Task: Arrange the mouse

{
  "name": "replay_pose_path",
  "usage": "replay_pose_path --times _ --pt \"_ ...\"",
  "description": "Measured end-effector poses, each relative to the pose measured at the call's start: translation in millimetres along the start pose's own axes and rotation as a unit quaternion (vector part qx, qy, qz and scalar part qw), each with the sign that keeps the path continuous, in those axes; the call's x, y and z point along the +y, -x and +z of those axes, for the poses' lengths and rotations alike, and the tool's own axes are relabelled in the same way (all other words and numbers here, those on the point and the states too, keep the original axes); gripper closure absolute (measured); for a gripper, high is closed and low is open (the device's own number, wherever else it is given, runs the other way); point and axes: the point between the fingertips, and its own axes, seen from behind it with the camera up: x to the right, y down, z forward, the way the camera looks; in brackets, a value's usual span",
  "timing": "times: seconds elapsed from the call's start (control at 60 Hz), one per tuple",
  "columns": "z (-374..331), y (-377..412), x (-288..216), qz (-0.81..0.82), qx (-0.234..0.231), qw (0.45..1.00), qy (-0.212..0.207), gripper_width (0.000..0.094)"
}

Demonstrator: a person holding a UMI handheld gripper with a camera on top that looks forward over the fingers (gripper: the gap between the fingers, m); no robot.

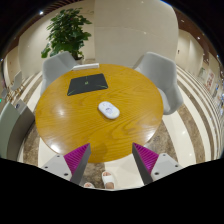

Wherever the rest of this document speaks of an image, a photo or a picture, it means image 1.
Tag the white slipper right foot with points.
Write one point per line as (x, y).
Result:
(108, 180)

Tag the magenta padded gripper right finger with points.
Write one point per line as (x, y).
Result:
(153, 166)

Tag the white slipper foot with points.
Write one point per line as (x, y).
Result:
(88, 185)
(108, 180)

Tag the round wooden table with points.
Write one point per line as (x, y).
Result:
(67, 122)

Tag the grey chair far left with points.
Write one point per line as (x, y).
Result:
(17, 81)

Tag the white keyboard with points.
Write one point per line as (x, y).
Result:
(85, 66)

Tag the black mouse pad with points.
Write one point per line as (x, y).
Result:
(87, 83)

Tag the grey chair near left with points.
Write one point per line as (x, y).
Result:
(15, 122)

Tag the grey chair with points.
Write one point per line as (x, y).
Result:
(162, 72)
(15, 122)
(56, 66)
(17, 81)

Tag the white computer mouse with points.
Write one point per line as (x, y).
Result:
(108, 110)

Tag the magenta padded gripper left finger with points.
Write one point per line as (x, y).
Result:
(70, 166)

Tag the grey chair right back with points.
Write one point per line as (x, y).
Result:
(162, 72)

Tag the green potted plant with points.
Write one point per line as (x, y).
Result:
(66, 34)

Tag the grey chair left back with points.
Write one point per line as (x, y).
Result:
(56, 66)

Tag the white slipper left foot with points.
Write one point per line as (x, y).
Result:
(88, 185)

